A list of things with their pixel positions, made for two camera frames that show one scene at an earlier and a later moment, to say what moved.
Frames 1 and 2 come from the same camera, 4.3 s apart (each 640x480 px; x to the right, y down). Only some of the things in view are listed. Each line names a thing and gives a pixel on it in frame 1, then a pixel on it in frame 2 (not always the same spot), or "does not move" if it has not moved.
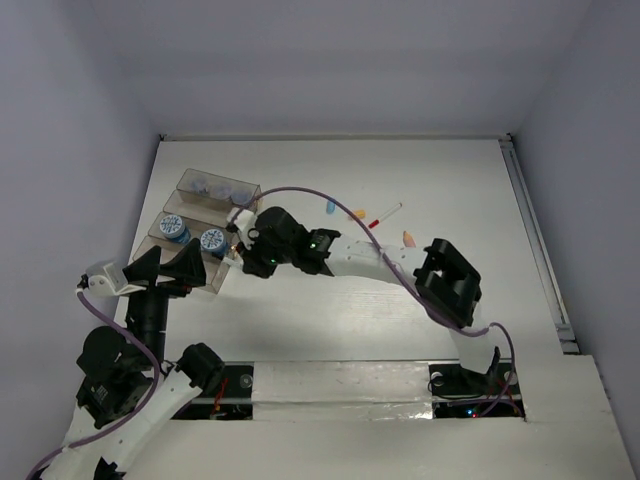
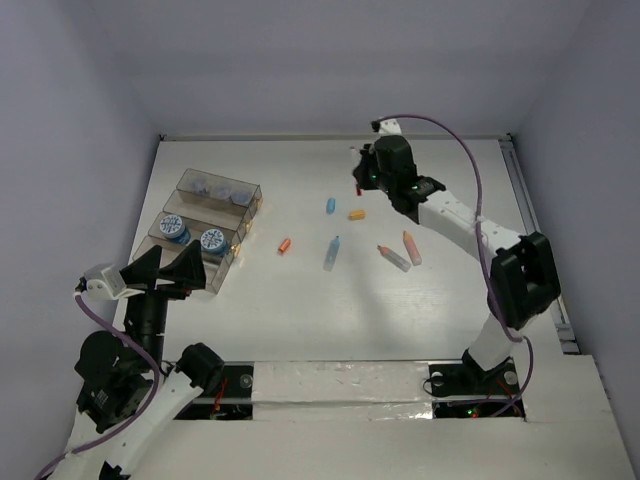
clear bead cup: [220, 190] does not move
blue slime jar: [214, 240] does not move
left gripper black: [188, 266] does not move
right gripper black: [252, 265] to [367, 155]
